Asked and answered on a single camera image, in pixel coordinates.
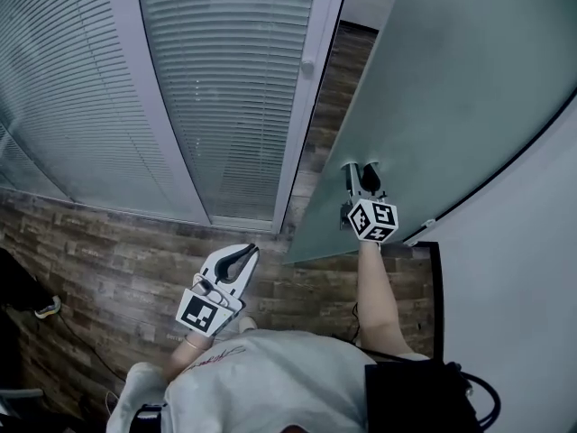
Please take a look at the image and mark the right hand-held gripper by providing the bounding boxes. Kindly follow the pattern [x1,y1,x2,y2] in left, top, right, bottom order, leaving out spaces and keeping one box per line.
[340,162,400,243]

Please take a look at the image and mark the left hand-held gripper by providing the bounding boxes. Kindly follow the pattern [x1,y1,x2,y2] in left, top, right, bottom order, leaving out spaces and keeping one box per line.
[175,243,261,337]

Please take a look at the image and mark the frosted glass door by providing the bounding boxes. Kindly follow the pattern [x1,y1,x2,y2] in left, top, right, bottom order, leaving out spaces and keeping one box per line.
[283,0,577,265]

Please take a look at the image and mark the person's right forearm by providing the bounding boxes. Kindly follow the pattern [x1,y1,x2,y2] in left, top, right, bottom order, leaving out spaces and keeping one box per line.
[355,241,429,363]

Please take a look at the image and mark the person's left forearm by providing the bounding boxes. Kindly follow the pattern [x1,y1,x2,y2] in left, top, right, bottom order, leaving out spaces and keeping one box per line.
[169,331,215,382]

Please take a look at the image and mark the light grey shirt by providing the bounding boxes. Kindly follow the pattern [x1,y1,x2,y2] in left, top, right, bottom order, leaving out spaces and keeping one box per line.
[105,329,432,433]

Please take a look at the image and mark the black skirting board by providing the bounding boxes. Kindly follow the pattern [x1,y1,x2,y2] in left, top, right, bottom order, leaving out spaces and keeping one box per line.
[403,240,445,360]

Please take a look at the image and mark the narrow glass panel with blinds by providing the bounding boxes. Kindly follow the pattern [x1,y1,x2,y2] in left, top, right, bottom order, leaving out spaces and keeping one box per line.
[134,0,321,225]

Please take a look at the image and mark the black chest pouch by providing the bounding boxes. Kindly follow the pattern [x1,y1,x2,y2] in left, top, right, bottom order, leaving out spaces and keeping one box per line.
[363,361,479,433]

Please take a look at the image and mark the wide glass panel with blinds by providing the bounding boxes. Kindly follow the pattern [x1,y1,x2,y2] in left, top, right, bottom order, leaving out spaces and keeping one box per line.
[0,0,211,220]
[0,122,73,202]

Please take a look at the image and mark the grey metal bar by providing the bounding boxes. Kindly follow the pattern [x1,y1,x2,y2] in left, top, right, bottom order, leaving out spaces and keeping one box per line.
[0,388,44,405]

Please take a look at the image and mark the white partition frame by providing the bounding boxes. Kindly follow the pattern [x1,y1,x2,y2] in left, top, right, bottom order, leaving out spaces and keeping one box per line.
[0,0,353,236]

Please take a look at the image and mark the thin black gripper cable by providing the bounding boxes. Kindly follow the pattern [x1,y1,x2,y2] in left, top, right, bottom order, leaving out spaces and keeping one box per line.
[351,302,434,364]

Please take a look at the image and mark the black floor cable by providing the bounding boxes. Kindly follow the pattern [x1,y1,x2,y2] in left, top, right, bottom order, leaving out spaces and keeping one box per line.
[53,316,127,382]

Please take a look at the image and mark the black shoulder strap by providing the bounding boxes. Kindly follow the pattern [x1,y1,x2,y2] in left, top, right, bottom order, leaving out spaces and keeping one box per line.
[130,402,169,433]

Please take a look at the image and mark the thick black pouch cable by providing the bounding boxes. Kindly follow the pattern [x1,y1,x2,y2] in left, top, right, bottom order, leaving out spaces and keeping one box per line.
[450,362,502,433]

